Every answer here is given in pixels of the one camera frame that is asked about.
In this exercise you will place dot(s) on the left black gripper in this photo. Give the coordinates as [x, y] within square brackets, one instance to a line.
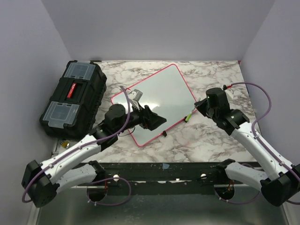
[149, 120]

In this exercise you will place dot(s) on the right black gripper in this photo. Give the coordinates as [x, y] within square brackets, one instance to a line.
[200, 107]

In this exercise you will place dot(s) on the white marker pen body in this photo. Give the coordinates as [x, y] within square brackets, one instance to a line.
[194, 107]

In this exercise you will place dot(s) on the green marker cap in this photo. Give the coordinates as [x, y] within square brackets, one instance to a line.
[187, 118]

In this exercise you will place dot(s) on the pink-framed whiteboard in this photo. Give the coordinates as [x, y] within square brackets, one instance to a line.
[167, 93]

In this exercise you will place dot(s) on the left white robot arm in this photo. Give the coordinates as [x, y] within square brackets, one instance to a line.
[43, 181]

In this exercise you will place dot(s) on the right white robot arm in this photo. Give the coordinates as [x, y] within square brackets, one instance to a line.
[279, 178]

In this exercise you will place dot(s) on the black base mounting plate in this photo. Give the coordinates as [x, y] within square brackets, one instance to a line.
[162, 179]

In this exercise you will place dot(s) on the black plastic toolbox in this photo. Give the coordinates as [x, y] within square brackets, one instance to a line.
[72, 108]

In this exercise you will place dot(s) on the yellow connector block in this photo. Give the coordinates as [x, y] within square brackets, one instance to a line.
[65, 144]

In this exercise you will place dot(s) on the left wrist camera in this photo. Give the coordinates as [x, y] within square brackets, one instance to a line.
[134, 97]

